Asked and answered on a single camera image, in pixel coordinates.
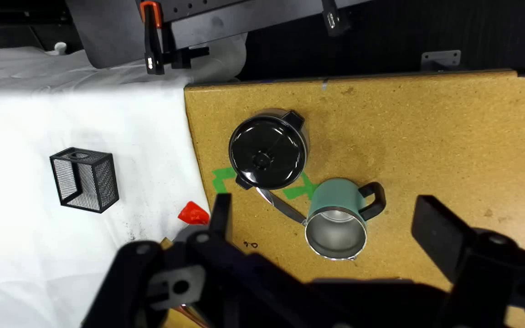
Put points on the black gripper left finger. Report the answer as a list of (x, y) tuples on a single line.
[(222, 215)]

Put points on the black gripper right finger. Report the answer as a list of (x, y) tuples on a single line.
[(442, 234)]

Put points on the teal steel mug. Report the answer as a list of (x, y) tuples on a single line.
[(336, 225)]

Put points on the red clamp piece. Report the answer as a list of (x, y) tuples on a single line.
[(194, 215)]

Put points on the green tape marking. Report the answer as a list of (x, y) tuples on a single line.
[(304, 186)]

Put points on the grey pot black lid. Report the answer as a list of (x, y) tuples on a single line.
[(269, 150)]

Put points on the white tablecloth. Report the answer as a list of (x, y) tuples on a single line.
[(56, 257)]

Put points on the orange black bar clamp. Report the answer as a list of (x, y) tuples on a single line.
[(160, 40)]

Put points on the black partition panel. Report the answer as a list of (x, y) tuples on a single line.
[(391, 37)]

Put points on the black wire mesh basket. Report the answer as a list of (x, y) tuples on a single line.
[(85, 179)]

